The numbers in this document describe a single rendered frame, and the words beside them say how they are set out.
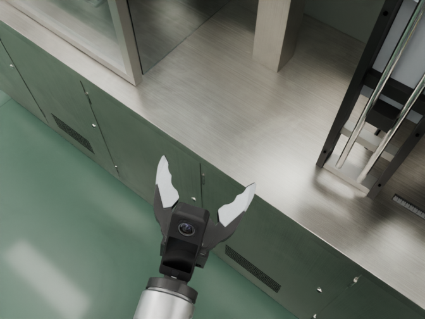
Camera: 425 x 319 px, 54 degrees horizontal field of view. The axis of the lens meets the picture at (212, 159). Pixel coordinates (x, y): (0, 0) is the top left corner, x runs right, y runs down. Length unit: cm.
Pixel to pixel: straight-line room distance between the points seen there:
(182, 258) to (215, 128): 59
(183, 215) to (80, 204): 158
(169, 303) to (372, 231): 60
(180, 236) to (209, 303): 131
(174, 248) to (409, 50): 50
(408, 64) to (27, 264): 172
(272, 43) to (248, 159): 33
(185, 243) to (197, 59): 80
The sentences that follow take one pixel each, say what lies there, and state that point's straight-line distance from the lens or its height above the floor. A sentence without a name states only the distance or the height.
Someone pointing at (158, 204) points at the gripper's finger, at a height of 125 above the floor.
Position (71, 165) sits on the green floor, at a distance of 219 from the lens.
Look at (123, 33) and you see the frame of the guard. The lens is 107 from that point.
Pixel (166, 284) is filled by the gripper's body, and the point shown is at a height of 125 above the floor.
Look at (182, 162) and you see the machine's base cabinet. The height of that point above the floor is 73.
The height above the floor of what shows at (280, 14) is 110.
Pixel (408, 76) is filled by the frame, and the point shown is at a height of 125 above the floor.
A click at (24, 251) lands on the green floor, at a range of 207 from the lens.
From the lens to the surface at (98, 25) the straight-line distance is 117.
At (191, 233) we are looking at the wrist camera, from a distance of 52.
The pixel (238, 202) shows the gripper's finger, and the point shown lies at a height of 123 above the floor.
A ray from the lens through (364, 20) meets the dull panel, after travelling 134.
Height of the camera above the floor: 180
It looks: 59 degrees down
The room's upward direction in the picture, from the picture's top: straight up
